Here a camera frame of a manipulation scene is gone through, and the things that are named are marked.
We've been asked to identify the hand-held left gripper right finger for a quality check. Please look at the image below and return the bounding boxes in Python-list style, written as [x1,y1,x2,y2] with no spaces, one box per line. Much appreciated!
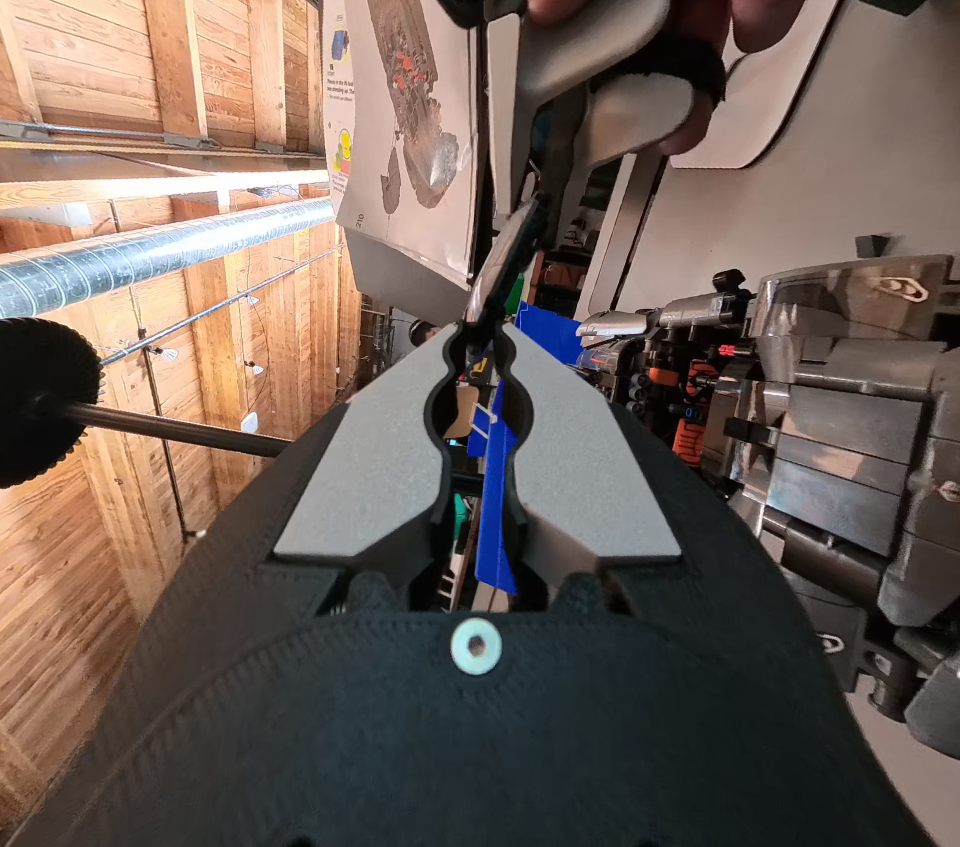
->
[495,322,684,608]

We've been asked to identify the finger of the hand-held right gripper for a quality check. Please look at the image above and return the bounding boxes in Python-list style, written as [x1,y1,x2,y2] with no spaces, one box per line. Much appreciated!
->
[486,11,543,216]

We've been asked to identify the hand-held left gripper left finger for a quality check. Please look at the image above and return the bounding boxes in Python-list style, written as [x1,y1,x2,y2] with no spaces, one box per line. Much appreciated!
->
[273,322,460,608]

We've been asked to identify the lego instruction booklet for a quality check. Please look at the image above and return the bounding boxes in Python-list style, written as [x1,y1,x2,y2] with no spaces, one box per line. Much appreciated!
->
[321,0,483,287]

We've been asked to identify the dark grey lego assembly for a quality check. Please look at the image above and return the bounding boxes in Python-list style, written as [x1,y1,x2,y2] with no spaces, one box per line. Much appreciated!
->
[462,189,554,370]

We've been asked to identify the grey lego car model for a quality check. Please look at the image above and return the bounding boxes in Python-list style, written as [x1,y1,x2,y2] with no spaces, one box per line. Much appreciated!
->
[574,253,960,763]

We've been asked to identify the blue plastic bin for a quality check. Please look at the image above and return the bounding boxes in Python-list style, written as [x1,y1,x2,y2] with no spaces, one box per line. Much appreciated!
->
[471,301,585,598]

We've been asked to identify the black pole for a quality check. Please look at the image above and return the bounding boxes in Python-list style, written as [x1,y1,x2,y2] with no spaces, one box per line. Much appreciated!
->
[0,316,295,490]

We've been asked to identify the dark grey divider panel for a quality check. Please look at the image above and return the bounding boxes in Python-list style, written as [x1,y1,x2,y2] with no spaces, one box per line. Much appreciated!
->
[341,217,481,297]

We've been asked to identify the white book stand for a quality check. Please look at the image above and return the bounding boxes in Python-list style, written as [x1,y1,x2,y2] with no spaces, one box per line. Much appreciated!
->
[583,0,865,322]

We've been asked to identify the metal air duct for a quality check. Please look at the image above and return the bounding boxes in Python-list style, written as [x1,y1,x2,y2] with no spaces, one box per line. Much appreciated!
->
[0,196,339,321]

